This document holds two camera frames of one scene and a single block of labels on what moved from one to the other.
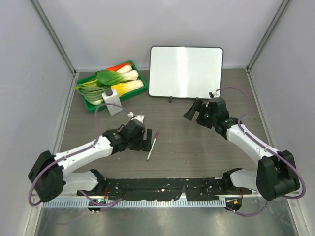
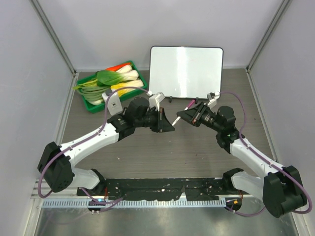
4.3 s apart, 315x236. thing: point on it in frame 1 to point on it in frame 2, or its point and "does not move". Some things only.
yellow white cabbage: x=121 y=88 does not move
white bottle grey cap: x=110 y=96 does not move
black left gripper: x=144 y=145 to x=162 y=124
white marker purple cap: x=156 y=134 to x=185 y=108
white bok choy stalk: x=127 y=71 does not move
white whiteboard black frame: x=185 y=72 does not move
